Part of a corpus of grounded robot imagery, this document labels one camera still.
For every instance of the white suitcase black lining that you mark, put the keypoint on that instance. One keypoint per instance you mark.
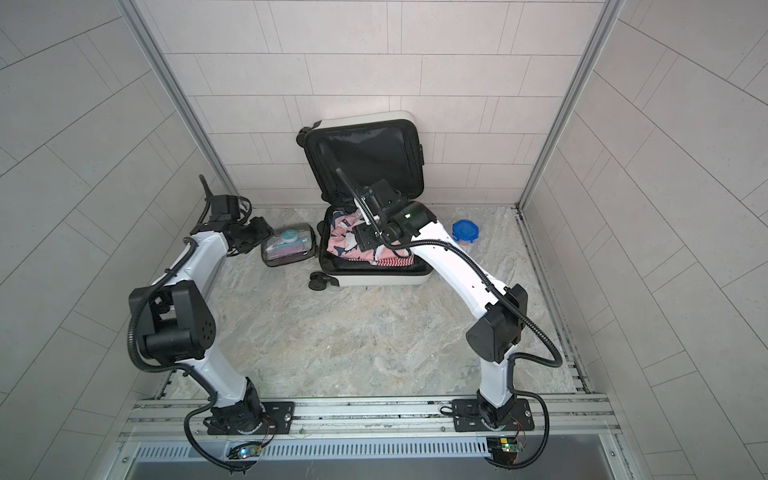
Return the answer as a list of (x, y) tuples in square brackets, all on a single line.
[(367, 148)]

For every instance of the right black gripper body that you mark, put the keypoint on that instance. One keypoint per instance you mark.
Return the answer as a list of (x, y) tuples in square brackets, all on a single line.
[(375, 233)]

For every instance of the right aluminium corner post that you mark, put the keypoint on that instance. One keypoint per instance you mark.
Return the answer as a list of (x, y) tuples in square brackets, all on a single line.
[(601, 32)]

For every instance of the aluminium corner post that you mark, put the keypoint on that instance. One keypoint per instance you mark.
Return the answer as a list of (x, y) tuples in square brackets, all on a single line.
[(152, 52), (601, 32)]

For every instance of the aluminium mounting rail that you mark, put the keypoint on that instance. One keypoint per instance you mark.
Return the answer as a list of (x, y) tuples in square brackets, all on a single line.
[(318, 418)]

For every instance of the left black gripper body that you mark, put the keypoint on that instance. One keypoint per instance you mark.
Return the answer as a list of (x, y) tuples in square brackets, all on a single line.
[(251, 234)]

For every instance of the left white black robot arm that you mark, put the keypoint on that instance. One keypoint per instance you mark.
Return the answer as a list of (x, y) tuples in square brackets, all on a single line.
[(172, 328)]

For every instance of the pink whale print garment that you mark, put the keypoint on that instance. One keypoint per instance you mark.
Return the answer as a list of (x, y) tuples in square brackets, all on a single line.
[(343, 243)]

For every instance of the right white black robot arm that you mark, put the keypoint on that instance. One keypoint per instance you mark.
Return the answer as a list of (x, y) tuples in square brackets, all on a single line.
[(497, 330)]

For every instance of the green circuit board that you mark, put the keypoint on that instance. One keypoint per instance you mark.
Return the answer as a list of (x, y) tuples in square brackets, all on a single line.
[(504, 450), (245, 450)]

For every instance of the left aluminium corner post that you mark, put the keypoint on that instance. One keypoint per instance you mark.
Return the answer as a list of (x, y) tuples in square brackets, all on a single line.
[(152, 52)]

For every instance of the blue lid plastic jar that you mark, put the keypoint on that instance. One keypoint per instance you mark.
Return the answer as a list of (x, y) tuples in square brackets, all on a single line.
[(465, 232)]

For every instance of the red white striped garment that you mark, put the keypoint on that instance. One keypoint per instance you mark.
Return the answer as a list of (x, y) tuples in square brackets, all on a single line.
[(390, 259)]

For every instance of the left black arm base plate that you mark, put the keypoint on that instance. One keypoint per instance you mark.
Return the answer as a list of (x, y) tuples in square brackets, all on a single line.
[(241, 419)]

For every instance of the clear toiletry pouch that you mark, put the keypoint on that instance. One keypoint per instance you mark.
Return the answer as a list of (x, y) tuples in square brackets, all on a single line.
[(289, 244)]

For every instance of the white ventilation grille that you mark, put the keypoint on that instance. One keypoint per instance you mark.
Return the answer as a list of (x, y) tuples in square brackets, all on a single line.
[(325, 449)]

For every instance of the right green circuit board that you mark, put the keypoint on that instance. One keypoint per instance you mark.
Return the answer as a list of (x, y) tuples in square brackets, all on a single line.
[(504, 450)]

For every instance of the left green circuit board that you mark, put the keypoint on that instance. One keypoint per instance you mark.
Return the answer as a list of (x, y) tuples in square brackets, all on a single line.
[(245, 450)]

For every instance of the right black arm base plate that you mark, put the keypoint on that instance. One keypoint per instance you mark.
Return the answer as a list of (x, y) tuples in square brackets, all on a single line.
[(478, 415)]

